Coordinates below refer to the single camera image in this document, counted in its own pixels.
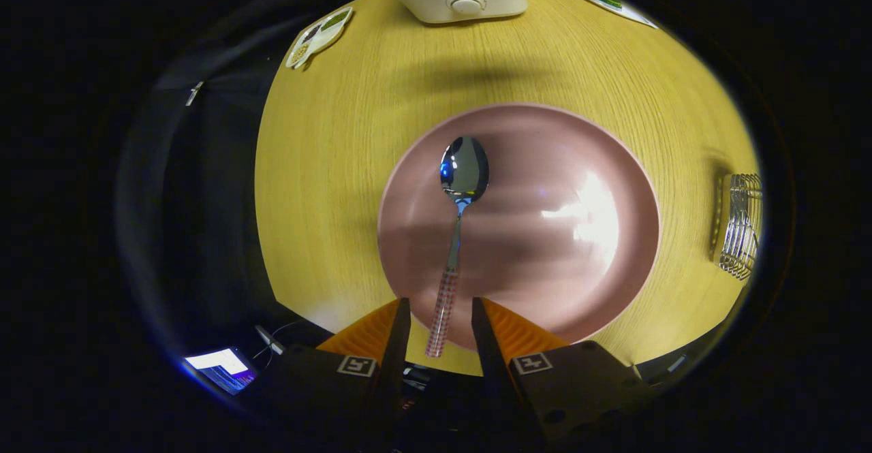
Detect lit computer screen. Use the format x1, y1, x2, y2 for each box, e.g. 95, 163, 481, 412
183, 346, 258, 396

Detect pink plate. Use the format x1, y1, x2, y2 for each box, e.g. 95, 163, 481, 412
377, 103, 661, 353

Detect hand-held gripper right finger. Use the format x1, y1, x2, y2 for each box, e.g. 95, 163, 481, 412
471, 296, 644, 453

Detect perforated metal basket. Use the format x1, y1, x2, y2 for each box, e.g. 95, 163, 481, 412
708, 172, 764, 281

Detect spoon with red checked handle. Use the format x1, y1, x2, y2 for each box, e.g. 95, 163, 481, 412
425, 136, 490, 358

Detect white coaster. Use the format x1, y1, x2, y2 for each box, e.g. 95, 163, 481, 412
562, 0, 658, 29

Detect white divided condiment tray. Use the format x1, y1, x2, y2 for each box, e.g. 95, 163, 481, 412
285, 6, 354, 70

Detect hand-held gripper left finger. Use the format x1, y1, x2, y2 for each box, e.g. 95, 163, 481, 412
262, 296, 413, 453

